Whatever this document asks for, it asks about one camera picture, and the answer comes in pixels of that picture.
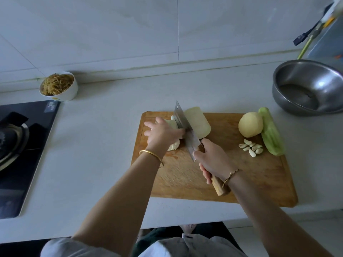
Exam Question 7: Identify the person's right hand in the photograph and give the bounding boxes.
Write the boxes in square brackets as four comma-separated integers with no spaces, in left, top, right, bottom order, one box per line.
[193,138,237,185]

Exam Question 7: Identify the person's left hand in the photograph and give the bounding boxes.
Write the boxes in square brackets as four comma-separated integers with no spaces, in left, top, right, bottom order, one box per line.
[144,116,185,157]

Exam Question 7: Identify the pale green cabbage vegetable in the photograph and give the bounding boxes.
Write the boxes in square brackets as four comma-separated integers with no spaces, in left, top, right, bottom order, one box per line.
[166,119,181,152]

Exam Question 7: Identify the cleaver with wooden handle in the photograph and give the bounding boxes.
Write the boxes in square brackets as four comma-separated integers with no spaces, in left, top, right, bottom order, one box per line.
[173,100,230,197]

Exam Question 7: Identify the pile of garlic cloves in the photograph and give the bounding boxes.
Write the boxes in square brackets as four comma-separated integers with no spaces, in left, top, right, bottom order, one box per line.
[238,138,264,158]

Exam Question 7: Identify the pile of white diced vegetable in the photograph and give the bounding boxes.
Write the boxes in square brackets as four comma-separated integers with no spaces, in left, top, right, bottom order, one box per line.
[184,107,212,140]

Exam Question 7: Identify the peeled yellow potato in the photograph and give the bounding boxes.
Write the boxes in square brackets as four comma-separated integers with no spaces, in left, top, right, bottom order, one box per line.
[238,112,264,138]

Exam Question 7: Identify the peeled green cucumber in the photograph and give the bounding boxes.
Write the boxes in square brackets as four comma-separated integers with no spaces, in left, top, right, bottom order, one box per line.
[258,107,287,157]

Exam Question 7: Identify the person's left forearm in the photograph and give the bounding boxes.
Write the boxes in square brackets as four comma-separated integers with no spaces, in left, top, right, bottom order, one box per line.
[72,152,164,257]

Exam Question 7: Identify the person's right forearm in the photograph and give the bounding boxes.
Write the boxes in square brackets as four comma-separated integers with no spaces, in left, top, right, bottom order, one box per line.
[225,171,333,257]

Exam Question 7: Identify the person's right foot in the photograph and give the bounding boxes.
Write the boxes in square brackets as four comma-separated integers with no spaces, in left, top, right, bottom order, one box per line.
[179,223,198,235]

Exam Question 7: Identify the gold bangle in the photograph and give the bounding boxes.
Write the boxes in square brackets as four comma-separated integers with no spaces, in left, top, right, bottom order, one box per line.
[139,150,165,168]

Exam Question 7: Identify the wooden cutting board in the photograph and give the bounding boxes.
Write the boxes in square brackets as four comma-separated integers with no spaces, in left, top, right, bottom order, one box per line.
[131,111,299,208]

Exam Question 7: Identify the dark green trousers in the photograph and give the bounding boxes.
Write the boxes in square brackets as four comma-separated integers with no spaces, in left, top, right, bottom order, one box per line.
[131,222,242,257]

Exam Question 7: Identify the white patterned garment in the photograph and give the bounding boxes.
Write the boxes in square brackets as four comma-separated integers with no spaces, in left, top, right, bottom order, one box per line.
[40,233,247,257]

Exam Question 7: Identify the white bowl of noodles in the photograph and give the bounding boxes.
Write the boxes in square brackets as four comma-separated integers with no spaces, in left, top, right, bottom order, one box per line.
[39,71,79,102]

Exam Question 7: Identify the deep stainless steel bowl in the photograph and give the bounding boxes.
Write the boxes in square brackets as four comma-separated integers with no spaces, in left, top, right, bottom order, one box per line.
[272,60,343,117]

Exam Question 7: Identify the black gas stove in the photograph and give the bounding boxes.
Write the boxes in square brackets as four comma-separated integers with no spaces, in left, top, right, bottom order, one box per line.
[0,100,61,220]

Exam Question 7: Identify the light blue plastic board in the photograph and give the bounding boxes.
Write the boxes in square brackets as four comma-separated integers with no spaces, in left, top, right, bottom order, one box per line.
[307,24,343,73]

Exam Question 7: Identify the braided cord bracelet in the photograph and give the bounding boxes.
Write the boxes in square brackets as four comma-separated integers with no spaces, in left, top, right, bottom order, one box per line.
[221,168,242,186]

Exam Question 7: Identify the wall tap with hose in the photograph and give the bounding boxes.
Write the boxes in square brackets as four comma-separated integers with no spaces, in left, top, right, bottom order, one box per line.
[293,24,325,46]

